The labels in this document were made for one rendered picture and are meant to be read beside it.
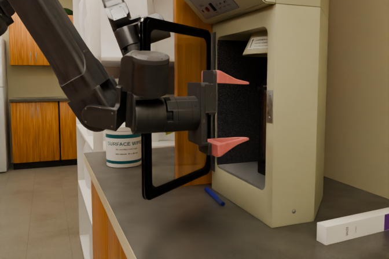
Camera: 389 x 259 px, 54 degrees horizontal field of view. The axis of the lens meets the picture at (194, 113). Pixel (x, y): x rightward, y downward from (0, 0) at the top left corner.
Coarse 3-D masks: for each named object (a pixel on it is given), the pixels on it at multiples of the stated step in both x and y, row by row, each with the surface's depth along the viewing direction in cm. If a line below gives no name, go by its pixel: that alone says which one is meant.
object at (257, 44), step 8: (256, 32) 92; (264, 32) 90; (256, 40) 90; (264, 40) 89; (248, 48) 92; (256, 48) 90; (264, 48) 88; (248, 56) 100; (256, 56) 102; (264, 56) 103
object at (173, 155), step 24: (168, 48) 89; (192, 48) 98; (168, 72) 89; (192, 72) 99; (168, 96) 90; (168, 144) 91; (192, 144) 100; (144, 168) 83; (168, 168) 91; (192, 168) 101; (144, 192) 83
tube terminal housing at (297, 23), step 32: (288, 0) 79; (320, 0) 82; (224, 32) 101; (288, 32) 79; (320, 32) 84; (288, 64) 80; (320, 64) 86; (288, 96) 81; (320, 96) 88; (288, 128) 81; (320, 128) 91; (288, 160) 82; (320, 160) 94; (224, 192) 104; (256, 192) 88; (288, 192) 83; (320, 192) 97; (288, 224) 84
